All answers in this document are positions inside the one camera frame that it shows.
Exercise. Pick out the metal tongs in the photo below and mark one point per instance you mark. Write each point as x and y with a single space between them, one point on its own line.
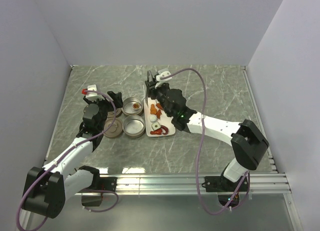
148 82

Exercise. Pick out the far metal lunch tin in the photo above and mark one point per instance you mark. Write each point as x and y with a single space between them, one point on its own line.
127 106

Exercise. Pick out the orange triangular food piece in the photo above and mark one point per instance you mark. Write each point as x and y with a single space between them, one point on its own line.
159 113

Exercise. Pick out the white rectangular plate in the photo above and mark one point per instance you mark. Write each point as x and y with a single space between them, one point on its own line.
164 120

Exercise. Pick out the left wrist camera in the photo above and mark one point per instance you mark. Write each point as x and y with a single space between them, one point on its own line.
91 93

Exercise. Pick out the side aluminium rail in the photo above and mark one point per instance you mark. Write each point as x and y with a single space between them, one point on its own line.
259 120

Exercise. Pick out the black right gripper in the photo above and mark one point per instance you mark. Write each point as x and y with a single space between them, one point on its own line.
153 90

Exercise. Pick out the aluminium frame rail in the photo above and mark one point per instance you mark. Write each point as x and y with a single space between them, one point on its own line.
142 184

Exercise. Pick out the red curved sausage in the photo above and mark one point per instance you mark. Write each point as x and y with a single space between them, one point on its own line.
165 130

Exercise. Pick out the metal lunch tin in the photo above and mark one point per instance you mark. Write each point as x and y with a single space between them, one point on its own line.
127 106
134 126

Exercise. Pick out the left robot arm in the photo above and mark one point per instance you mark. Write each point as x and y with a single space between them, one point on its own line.
47 188

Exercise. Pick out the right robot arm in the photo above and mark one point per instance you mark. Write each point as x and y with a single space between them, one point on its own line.
247 141

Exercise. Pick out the brown tin lid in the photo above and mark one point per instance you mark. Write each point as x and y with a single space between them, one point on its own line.
115 128
116 113

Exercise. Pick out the near metal lunch tin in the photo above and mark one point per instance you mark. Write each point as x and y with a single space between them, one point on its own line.
134 126

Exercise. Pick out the far brown tin lid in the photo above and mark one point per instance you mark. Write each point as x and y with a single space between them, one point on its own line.
116 113

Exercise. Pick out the white round food piece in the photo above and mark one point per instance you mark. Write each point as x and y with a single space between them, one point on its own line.
153 118

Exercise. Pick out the red sausage piece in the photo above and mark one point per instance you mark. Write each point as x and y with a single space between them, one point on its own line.
156 132

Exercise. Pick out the brown round food piece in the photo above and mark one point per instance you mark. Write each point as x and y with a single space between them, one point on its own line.
136 106

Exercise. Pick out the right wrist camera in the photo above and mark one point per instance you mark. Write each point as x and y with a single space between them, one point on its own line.
163 75

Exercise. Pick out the sushi roll piece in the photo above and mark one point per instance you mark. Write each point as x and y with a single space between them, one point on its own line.
155 126

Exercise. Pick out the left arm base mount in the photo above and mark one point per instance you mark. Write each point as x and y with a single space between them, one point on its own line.
101 185

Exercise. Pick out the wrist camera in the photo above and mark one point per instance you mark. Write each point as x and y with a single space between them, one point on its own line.
163 75
91 93

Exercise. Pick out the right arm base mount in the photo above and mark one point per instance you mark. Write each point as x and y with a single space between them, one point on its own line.
214 184

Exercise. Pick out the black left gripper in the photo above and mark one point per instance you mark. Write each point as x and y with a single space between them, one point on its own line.
117 102

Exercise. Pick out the near brown tin lid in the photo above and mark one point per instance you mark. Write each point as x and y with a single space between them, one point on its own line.
115 128

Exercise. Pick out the orange fried food piece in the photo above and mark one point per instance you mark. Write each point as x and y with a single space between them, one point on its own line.
159 106

